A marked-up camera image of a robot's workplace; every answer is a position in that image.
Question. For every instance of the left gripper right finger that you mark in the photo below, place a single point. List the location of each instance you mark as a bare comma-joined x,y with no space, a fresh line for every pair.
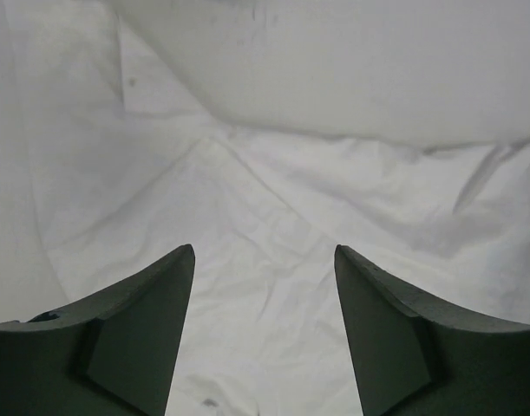
414,353

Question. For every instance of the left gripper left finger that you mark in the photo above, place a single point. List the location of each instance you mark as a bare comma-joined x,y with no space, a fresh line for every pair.
110,353

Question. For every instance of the white t shirt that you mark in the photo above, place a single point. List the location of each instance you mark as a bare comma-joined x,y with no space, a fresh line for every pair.
107,163

